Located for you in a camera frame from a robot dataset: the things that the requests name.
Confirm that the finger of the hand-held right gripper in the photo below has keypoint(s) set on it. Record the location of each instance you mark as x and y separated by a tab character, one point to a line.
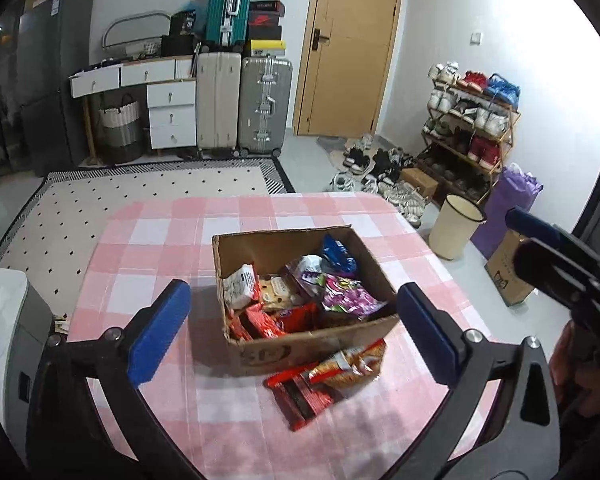
530	224
555	270

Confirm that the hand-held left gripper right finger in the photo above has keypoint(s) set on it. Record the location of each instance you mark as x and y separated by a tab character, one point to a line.
430	340

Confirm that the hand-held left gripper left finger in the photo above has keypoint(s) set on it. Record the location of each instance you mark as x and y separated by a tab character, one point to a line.
160	325

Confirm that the large orange white snack packet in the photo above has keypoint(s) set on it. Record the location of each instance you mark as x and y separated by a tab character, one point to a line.
350	367

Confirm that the purple snack packet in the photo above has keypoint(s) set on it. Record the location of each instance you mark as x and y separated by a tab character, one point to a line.
352	302

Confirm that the beige cookie packet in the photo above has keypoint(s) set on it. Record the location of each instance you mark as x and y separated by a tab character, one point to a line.
277	292

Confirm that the blue cookie packet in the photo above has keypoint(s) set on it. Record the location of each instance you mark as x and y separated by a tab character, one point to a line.
337	255

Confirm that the silver purple-edged snack packet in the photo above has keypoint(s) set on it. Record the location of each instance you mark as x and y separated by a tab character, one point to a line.
307	270

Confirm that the red dark-centred snack packet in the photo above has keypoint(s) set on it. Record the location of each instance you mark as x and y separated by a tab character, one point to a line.
300	397

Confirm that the person's right hand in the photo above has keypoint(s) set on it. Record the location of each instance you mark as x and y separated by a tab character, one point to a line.
562	367

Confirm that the purple bag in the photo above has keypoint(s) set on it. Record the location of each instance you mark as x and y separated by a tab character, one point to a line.
505	200

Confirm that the small brown cardboard box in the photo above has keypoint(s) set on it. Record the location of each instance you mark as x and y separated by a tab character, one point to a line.
505	275

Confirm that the cream bucket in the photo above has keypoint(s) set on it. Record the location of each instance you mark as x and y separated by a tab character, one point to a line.
452	232

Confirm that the pink checked tablecloth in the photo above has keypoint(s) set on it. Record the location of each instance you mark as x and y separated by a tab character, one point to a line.
145	240

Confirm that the shoe rack full of shoes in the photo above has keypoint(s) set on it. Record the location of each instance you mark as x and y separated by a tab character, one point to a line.
472	125

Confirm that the dotted rug with striped border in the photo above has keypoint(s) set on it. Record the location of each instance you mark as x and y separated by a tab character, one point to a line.
130	185

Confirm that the pile of loose shoes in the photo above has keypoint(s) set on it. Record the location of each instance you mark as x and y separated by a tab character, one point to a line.
385	180

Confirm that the grey white laundry basket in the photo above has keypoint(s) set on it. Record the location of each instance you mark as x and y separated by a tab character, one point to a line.
120	130

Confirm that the grey door mat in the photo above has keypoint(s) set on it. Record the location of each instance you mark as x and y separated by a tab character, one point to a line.
330	147

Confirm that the white desk with drawers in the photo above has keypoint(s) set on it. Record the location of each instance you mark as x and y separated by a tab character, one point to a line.
172	110

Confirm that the beige suitcase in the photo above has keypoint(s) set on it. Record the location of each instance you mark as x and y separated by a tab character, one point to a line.
217	105

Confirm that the wooden door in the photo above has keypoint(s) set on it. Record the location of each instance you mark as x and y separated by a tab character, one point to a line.
350	60

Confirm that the silver suitcase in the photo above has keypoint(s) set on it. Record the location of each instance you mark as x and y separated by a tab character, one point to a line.
265	105

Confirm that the dark grey refrigerator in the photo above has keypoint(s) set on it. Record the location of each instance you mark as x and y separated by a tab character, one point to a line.
55	85

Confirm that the small white basket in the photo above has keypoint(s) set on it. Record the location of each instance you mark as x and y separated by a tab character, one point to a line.
151	47

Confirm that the black storage box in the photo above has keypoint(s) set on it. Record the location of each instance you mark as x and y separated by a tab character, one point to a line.
179	46

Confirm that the yellow black shoe box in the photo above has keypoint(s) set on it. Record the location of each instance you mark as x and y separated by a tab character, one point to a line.
265	48

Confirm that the black printed bag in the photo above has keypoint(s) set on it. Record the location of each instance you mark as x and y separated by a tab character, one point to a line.
184	24

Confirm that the black shoe box red logo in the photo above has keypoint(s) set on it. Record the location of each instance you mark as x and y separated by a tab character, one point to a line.
265	26

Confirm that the teal suitcase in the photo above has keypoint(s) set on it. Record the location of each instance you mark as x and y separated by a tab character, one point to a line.
227	5

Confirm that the black red-striped shoe box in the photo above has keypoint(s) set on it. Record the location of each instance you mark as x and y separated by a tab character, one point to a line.
266	7

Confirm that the white wall switch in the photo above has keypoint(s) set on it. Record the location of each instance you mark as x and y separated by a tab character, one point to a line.
475	38

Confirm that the grey curved metal frame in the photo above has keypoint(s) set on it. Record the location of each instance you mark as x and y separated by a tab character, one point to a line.
130	19

